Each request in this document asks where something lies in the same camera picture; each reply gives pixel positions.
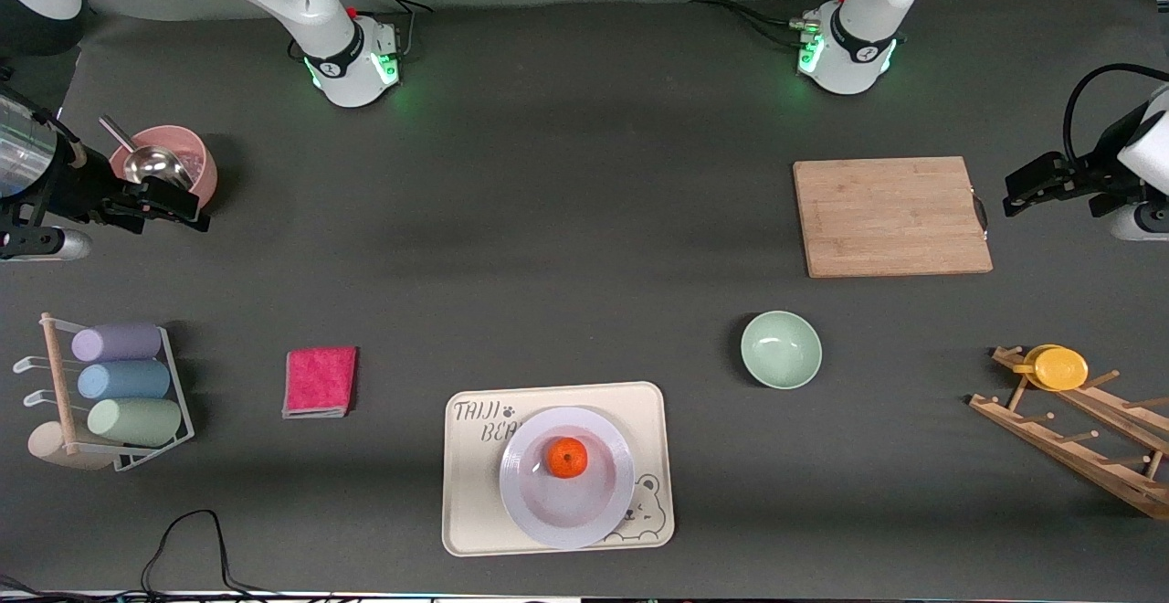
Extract cream bear print tray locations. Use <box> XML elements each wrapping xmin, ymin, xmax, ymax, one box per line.
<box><xmin>442</xmin><ymin>381</ymin><xmax>675</xmax><ymax>556</ymax></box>

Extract wooden cutting board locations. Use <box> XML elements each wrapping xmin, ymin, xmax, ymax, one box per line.
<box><xmin>793</xmin><ymin>156</ymin><xmax>994</xmax><ymax>279</ymax></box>

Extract yellow cup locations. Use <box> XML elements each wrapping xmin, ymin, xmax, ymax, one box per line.
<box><xmin>1012</xmin><ymin>344</ymin><xmax>1090</xmax><ymax>392</ymax></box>

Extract blue cup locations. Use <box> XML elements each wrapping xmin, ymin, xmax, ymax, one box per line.
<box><xmin>77</xmin><ymin>360</ymin><xmax>173</xmax><ymax>401</ymax></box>

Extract orange fruit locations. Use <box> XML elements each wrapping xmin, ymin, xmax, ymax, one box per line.
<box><xmin>547</xmin><ymin>437</ymin><xmax>588</xmax><ymax>479</ymax></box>

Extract purple cup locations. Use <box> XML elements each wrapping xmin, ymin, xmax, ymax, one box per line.
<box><xmin>71</xmin><ymin>323</ymin><xmax>163</xmax><ymax>364</ymax></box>

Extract pale green bowl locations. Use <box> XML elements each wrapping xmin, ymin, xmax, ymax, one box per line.
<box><xmin>741</xmin><ymin>311</ymin><xmax>823</xmax><ymax>391</ymax></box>

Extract pink folded cloth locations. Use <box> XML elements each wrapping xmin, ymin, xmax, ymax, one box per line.
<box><xmin>282</xmin><ymin>346</ymin><xmax>359</xmax><ymax>420</ymax></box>

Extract beige cup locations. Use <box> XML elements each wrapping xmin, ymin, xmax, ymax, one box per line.
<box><xmin>27</xmin><ymin>420</ymin><xmax>115</xmax><ymax>471</ymax></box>

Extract pink bowl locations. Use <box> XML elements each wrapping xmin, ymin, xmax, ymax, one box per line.
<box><xmin>110</xmin><ymin>125</ymin><xmax>219</xmax><ymax>213</ymax></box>

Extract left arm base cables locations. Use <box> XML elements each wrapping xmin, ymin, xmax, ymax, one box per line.
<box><xmin>690</xmin><ymin>0</ymin><xmax>855</xmax><ymax>51</ymax></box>

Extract wooden peg drying rack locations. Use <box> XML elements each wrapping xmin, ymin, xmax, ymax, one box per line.
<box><xmin>968</xmin><ymin>344</ymin><xmax>1169</xmax><ymax>522</ymax></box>

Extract black cable at table edge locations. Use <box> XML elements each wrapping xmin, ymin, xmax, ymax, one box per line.
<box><xmin>0</xmin><ymin>509</ymin><xmax>366</xmax><ymax>603</ymax></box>

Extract white round plate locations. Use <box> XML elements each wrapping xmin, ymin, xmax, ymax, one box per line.
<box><xmin>500</xmin><ymin>407</ymin><xmax>636</xmax><ymax>550</ymax></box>

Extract white wire cup rack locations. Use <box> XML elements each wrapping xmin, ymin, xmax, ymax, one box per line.
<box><xmin>13</xmin><ymin>312</ymin><xmax>195</xmax><ymax>473</ymax></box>

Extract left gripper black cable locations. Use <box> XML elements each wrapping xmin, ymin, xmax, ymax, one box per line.
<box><xmin>1064</xmin><ymin>64</ymin><xmax>1169</xmax><ymax>161</ymax></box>

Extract metal scoop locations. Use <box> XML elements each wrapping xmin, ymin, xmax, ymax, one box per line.
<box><xmin>99</xmin><ymin>116</ymin><xmax>190</xmax><ymax>185</ymax></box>

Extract green cup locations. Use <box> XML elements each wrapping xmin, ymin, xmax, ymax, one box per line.
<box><xmin>87</xmin><ymin>397</ymin><xmax>184</xmax><ymax>448</ymax></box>

